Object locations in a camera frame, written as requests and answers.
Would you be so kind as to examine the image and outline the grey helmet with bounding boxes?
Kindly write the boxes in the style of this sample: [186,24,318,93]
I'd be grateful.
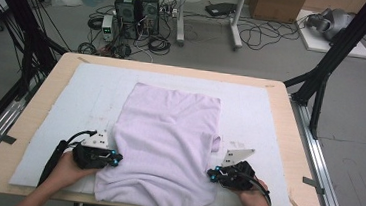
[304,5,356,43]

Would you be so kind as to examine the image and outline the white power strip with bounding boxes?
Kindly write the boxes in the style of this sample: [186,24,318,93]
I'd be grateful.
[159,6,179,19]

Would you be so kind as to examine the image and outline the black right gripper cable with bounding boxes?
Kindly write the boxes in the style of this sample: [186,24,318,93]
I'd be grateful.
[234,169,280,206]

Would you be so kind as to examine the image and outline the pale purple towel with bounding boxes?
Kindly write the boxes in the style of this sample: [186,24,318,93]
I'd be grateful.
[92,78,227,206]

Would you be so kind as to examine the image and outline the person's right hand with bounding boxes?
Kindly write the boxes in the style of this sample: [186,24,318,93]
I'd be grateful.
[234,177,277,206]

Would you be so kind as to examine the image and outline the white floor board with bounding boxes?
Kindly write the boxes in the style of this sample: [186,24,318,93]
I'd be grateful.
[292,9,366,60]

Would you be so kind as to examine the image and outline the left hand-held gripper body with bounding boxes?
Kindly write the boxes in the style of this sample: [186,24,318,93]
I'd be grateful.
[70,127,117,173]

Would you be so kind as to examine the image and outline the white power supply box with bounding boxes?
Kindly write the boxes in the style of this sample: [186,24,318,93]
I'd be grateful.
[100,14,117,43]

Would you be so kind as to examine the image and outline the slim black computer tower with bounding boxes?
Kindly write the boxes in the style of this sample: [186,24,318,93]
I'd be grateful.
[138,0,163,37]

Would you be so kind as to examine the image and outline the white desk leg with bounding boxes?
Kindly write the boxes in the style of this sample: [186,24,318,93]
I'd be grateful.
[174,0,190,47]
[227,0,248,51]

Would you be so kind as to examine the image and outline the brown cardboard box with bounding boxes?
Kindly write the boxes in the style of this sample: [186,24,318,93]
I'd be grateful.
[247,0,308,25]

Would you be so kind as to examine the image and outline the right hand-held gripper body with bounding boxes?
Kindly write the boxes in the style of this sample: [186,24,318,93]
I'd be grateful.
[218,145,268,193]

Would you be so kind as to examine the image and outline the flat black device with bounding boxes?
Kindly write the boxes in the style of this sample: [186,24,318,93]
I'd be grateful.
[204,0,238,19]

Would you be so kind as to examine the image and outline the loose black floor cable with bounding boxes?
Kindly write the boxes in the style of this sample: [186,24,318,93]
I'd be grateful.
[235,16,304,55]

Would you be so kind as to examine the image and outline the white grid mat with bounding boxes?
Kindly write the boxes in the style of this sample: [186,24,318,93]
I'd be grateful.
[6,57,305,206]

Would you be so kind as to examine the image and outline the person's left hand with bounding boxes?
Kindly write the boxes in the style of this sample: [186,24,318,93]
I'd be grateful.
[47,150,101,191]

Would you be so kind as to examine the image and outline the black frame stand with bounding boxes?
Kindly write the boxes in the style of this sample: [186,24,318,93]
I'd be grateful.
[0,0,75,106]
[278,0,366,144]

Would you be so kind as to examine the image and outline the coiled black cable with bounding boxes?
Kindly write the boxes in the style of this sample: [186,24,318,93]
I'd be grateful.
[146,34,173,57]

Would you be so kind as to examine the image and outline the large black computer tower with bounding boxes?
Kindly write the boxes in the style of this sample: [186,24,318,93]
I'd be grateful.
[110,0,144,41]

